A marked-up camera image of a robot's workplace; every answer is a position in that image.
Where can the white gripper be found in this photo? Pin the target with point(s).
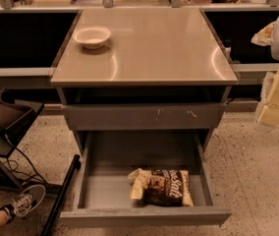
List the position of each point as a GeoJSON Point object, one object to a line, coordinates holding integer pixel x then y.
{"type": "Point", "coordinates": [270, 112]}

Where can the brown chip bag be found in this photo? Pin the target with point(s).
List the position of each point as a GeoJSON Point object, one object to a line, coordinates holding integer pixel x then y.
{"type": "Point", "coordinates": [161, 187]}

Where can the grey drawer cabinet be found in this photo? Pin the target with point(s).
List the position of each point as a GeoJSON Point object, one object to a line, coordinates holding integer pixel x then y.
{"type": "Point", "coordinates": [155, 55]}

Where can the closed upper drawer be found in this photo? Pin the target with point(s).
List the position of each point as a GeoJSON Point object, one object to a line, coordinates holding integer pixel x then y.
{"type": "Point", "coordinates": [96, 117]}

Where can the open middle drawer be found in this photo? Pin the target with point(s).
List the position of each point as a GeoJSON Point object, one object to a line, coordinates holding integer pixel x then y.
{"type": "Point", "coordinates": [103, 189]}

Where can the white paper bowl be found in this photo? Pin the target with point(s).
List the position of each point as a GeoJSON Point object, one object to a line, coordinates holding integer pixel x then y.
{"type": "Point", "coordinates": [92, 37]}

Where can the black pole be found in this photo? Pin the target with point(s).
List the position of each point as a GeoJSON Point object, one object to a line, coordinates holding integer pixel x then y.
{"type": "Point", "coordinates": [74, 166]}

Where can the grey sneaker with laces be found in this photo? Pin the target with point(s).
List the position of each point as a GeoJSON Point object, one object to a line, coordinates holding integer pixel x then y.
{"type": "Point", "coordinates": [29, 199]}

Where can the dark angled stand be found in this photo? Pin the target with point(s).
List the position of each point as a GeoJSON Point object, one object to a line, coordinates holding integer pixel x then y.
{"type": "Point", "coordinates": [16, 117]}

